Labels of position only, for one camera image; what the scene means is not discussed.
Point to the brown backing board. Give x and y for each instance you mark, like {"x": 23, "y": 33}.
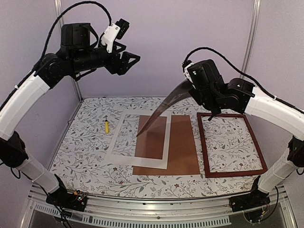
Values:
{"x": 182, "y": 153}

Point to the cat photo print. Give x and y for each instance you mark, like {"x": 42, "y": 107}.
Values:
{"x": 179, "y": 93}

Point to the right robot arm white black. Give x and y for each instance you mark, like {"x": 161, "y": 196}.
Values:
{"x": 247, "y": 97}

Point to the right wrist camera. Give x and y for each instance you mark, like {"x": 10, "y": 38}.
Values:
{"x": 186, "y": 64}

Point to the red-brown wooden picture frame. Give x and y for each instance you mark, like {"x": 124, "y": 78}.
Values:
{"x": 229, "y": 146}

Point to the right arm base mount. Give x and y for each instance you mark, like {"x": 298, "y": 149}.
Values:
{"x": 249, "y": 201}

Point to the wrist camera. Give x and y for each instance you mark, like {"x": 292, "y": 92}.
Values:
{"x": 112, "y": 33}
{"x": 186, "y": 64}

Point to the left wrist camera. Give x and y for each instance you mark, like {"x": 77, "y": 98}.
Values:
{"x": 112, "y": 33}

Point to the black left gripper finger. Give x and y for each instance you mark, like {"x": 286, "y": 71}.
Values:
{"x": 129, "y": 60}
{"x": 118, "y": 47}

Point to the right aluminium corner post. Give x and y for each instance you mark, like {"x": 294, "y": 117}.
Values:
{"x": 252, "y": 34}

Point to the white mat board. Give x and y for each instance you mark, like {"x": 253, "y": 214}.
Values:
{"x": 121, "y": 149}

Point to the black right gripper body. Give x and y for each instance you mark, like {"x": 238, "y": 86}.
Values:
{"x": 204, "y": 100}

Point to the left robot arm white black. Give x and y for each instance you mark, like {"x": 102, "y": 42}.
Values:
{"x": 77, "y": 57}

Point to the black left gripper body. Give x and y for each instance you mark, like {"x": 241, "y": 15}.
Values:
{"x": 113, "y": 66}

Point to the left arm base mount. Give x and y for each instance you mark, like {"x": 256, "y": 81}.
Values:
{"x": 67, "y": 200}

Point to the yellow handled screwdriver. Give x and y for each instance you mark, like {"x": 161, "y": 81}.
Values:
{"x": 107, "y": 130}

